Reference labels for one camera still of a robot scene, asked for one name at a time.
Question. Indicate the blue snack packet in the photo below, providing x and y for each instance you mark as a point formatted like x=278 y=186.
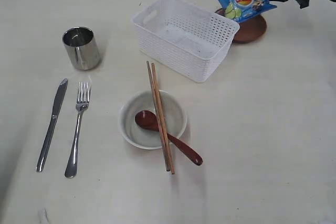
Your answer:
x=243 y=10

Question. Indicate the brown round plate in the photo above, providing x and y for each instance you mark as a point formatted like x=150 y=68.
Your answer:
x=249 y=28

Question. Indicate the white perforated plastic basket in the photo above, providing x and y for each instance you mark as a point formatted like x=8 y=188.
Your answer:
x=184 y=37

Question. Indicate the wooden chopstick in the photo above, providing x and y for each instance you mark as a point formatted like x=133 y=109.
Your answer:
x=157 y=116
x=162 y=120

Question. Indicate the grey ceramic bowl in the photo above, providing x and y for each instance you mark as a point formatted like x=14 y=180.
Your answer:
x=174 y=115

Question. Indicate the red wooden spoon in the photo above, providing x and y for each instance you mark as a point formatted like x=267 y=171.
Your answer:
x=181 y=145

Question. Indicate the silver foil packet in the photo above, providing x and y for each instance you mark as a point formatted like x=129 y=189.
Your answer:
x=81 y=47

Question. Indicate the silver spoon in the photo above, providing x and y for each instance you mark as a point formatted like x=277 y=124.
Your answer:
x=82 y=103

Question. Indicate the silver table knife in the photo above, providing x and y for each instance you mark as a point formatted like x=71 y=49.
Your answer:
x=58 y=100

